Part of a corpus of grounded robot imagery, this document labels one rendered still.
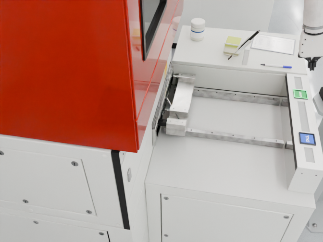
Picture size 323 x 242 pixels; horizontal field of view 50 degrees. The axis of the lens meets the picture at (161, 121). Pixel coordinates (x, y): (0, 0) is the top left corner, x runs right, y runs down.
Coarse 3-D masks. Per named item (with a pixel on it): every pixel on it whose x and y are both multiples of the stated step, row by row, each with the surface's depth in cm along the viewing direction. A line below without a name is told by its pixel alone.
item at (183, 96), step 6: (180, 84) 165; (186, 84) 165; (192, 84) 164; (180, 90) 161; (186, 90) 161; (192, 90) 161; (174, 96) 158; (180, 96) 158; (186, 96) 158; (192, 96) 162; (174, 102) 155; (180, 102) 155; (186, 102) 155; (186, 120) 147; (168, 132) 144; (174, 132) 143; (180, 132) 142
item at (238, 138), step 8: (192, 136) 148; (200, 136) 147; (208, 136) 146; (216, 136) 145; (224, 136) 144; (232, 136) 144; (240, 136) 144; (248, 136) 144; (256, 144) 144; (264, 144) 143; (272, 144) 142; (280, 144) 141
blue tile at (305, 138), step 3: (300, 135) 128; (303, 135) 128; (306, 135) 128; (309, 135) 128; (312, 135) 128; (303, 138) 127; (306, 138) 127; (309, 138) 127; (312, 138) 127; (303, 141) 126; (306, 141) 126; (309, 141) 126; (312, 141) 126
